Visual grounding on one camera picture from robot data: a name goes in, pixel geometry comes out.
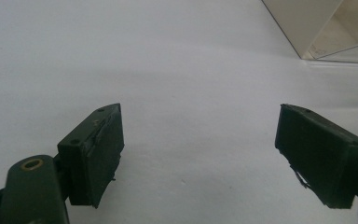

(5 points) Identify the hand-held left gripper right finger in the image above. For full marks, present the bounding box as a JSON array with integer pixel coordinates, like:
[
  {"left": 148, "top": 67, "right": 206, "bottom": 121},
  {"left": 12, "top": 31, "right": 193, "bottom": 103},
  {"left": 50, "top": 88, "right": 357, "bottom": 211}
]
[{"left": 274, "top": 103, "right": 358, "bottom": 210}]

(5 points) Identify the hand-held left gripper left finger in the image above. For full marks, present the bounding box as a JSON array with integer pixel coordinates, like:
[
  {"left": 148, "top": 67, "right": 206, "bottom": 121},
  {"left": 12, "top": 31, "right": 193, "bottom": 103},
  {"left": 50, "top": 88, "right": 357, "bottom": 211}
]
[{"left": 57, "top": 103, "right": 126, "bottom": 209}]

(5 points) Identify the clear plastic box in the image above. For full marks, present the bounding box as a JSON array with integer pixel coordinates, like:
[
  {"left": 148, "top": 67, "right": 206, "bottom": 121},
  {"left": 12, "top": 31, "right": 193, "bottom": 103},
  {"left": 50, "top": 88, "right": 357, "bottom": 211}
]
[{"left": 261, "top": 0, "right": 358, "bottom": 65}]

